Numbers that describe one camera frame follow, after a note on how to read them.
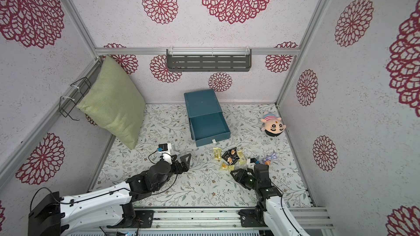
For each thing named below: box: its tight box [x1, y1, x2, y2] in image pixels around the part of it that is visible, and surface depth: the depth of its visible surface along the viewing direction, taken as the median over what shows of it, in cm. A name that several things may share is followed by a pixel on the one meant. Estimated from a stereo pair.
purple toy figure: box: [262, 152, 277, 162], surface depth 94 cm
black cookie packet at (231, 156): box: [221, 146, 241, 164], surface depth 94 cm
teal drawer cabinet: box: [183, 89, 223, 118], surface depth 94 cm
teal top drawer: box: [188, 111, 231, 147], surface depth 90 cm
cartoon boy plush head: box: [260, 113, 287, 138], surface depth 101 cm
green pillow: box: [76, 55, 147, 150], surface depth 85 cm
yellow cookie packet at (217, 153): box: [213, 147, 223, 159], surface depth 96 cm
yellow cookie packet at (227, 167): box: [220, 162, 236, 171], surface depth 89 cm
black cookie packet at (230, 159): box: [221, 154, 240, 166], surface depth 93 cm
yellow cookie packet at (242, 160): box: [236, 149, 248, 167], surface depth 94 cm
